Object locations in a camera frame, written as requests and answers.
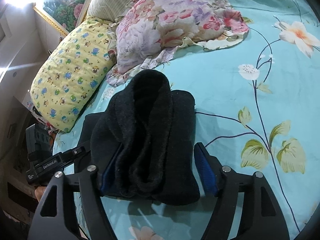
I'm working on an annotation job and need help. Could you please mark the yellow cartoon print pillow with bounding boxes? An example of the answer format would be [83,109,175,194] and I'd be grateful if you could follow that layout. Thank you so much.
[30,17,116,133]

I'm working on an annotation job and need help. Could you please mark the black pants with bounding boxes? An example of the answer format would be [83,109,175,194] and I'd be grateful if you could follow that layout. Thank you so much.
[74,70,200,206]

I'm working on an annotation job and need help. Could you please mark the pink floral ruffled pillow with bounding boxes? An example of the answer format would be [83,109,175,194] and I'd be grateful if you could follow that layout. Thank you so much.
[106,0,249,87]

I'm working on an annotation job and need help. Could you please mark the left hand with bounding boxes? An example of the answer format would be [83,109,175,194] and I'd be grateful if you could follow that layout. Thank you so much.
[35,186,46,202]

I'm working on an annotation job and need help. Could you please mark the light blue floral bedsheet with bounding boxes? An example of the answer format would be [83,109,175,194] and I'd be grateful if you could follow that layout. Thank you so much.
[52,0,320,240]

